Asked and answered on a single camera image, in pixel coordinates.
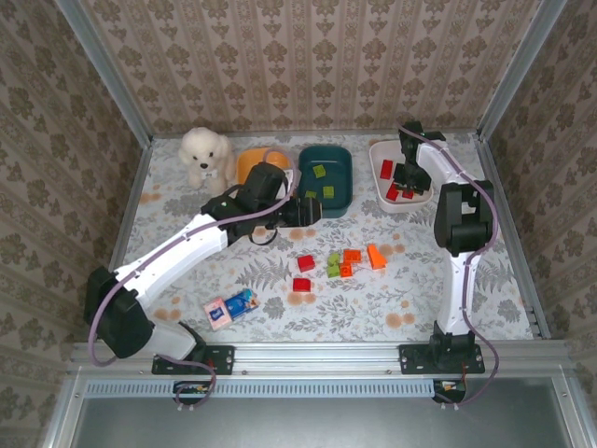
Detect orange sloped lego brick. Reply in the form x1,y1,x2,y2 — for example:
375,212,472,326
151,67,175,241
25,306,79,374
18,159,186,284
366,244,389,272

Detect white plastic container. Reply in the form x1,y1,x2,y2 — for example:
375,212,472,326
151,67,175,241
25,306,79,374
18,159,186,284
368,139,435,215

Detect orange plastic container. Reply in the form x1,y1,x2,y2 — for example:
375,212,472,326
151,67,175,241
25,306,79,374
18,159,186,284
235,147,291,186

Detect teal plastic container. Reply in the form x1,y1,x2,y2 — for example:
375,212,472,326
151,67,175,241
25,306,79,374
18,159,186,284
297,144,354,219

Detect white plush dog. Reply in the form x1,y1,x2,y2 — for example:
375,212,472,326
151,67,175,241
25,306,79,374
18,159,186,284
177,126,238,197

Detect floral patterned table cover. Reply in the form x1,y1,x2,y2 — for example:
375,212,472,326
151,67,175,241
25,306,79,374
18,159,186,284
101,133,536,344

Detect blue tissue pack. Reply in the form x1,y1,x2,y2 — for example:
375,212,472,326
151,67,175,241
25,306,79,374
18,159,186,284
225,287,261,322

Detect pink tissue pack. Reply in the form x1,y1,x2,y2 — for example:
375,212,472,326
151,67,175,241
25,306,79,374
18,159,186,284
202,298,233,332

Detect grey metal panel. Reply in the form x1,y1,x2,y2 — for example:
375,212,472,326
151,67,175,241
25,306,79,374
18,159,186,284
44,372,579,448

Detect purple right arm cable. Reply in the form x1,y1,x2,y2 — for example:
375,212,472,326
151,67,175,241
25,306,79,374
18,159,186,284
396,121,500,411

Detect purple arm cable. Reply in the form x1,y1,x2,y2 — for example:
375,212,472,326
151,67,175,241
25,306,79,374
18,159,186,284
87,147,299,413
396,121,500,411

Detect aluminium side rail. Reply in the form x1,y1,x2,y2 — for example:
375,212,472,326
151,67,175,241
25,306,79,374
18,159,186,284
474,133,551,338
88,137,155,344

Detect aluminium frame post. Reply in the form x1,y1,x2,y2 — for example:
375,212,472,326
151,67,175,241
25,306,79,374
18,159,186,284
476,0,568,141
54,0,154,148

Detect long aluminium base rail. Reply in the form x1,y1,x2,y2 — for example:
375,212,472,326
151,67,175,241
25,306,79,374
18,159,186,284
68,340,577,377

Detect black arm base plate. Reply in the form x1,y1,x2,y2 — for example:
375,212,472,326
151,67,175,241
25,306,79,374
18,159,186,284
151,343,235,376
398,343,485,376

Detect grey slotted cable duct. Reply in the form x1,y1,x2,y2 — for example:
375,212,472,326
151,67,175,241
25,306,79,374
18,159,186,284
85,378,436,399

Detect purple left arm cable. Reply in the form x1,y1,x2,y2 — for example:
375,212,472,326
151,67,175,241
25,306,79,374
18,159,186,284
87,147,299,413

